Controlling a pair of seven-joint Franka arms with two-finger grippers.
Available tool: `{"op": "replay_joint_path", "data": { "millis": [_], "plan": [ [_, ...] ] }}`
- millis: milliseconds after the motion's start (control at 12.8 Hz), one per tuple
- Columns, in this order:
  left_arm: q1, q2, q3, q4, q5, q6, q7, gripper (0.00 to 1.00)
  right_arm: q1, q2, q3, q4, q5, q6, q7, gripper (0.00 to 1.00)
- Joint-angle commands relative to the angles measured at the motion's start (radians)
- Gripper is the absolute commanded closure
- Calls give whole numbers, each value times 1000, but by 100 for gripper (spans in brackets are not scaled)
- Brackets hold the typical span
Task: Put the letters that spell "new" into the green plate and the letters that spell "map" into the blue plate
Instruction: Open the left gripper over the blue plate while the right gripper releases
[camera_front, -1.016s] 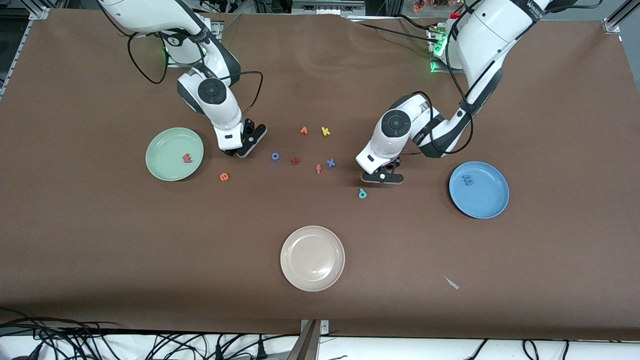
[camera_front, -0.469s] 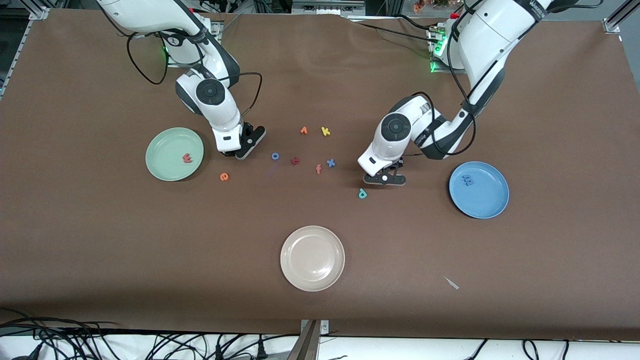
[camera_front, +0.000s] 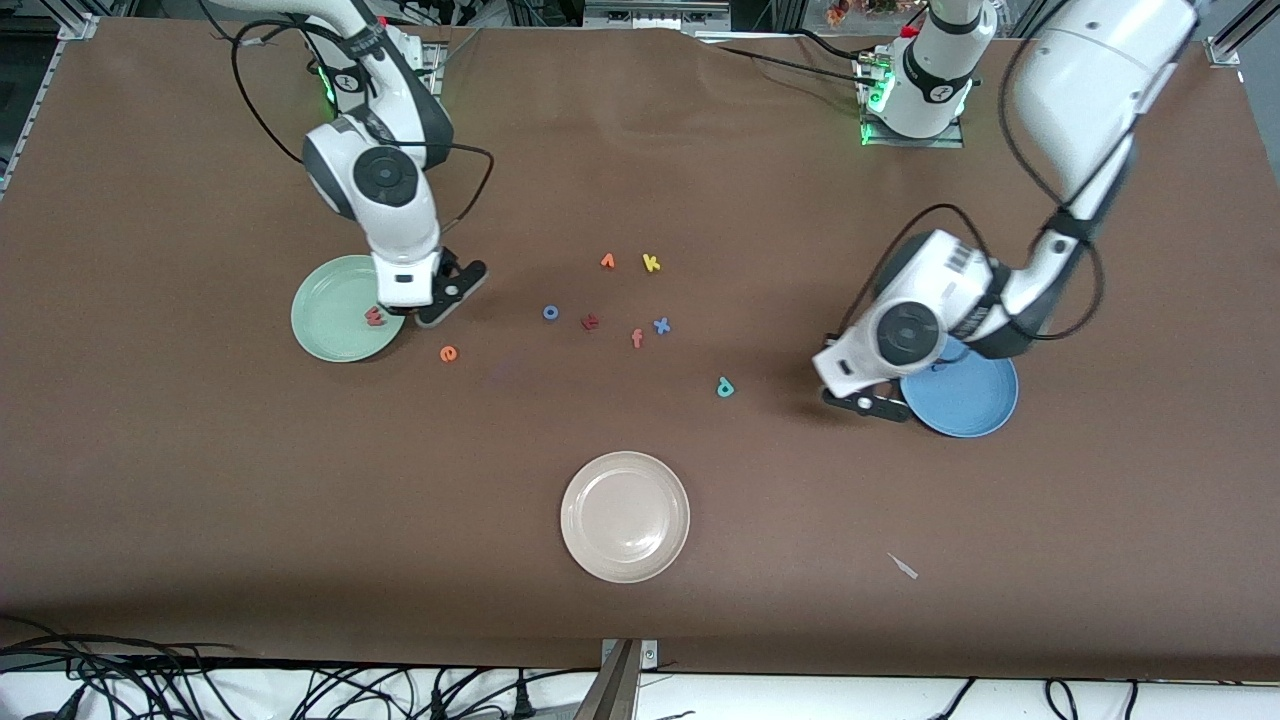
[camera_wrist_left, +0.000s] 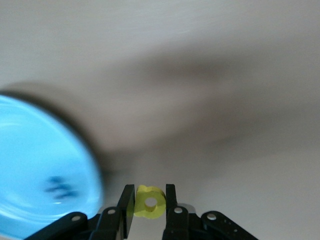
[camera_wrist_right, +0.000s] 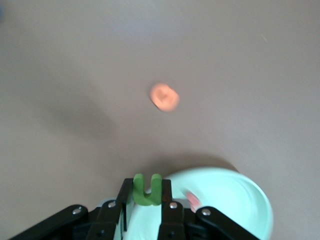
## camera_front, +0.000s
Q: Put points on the green plate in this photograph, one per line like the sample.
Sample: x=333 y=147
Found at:
x=335 y=315

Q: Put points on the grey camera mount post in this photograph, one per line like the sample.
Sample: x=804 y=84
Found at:
x=612 y=690

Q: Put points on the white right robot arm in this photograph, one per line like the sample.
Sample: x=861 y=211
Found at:
x=385 y=180

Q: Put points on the paper table cover sheet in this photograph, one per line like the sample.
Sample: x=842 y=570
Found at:
x=700 y=150

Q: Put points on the black power plug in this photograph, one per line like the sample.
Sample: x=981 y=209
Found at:
x=520 y=703
x=437 y=703

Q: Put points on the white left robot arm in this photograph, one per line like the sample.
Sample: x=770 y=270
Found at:
x=1090 y=90

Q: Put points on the blue plate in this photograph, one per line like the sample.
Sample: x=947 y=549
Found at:
x=970 y=400

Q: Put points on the silver aluminium rail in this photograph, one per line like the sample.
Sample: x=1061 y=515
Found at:
x=50 y=85
x=1222 y=52

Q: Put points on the teal foam letter p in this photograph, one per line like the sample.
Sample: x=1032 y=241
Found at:
x=722 y=389

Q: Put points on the silver metal frame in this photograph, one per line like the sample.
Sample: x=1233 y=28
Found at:
x=650 y=15

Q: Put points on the small white tape scrap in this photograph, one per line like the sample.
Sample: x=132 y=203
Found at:
x=903 y=566

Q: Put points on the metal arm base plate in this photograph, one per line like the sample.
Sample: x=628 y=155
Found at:
x=433 y=60
x=950 y=141

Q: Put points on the silver metal bracket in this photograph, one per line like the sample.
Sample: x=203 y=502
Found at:
x=650 y=655

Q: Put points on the beige plate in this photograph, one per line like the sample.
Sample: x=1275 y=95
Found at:
x=625 y=517

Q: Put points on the pink foam letter w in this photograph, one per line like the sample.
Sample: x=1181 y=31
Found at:
x=375 y=317

